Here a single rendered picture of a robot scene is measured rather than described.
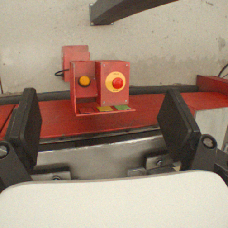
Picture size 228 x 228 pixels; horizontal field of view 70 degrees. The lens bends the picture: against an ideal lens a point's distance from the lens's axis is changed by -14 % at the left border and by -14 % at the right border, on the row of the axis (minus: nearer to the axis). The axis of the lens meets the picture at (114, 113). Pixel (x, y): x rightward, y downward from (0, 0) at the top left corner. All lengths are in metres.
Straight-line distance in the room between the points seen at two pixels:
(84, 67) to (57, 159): 0.34
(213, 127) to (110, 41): 1.04
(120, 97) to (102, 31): 0.85
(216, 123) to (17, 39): 1.29
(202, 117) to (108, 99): 0.32
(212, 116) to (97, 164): 0.41
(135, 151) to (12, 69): 1.06
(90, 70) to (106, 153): 0.30
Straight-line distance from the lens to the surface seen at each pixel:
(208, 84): 1.81
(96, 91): 0.68
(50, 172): 0.61
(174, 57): 1.73
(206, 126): 0.63
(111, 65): 0.64
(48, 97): 1.38
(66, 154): 0.60
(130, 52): 1.51
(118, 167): 0.67
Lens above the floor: 1.38
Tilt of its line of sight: 63 degrees down
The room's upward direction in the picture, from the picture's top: 135 degrees clockwise
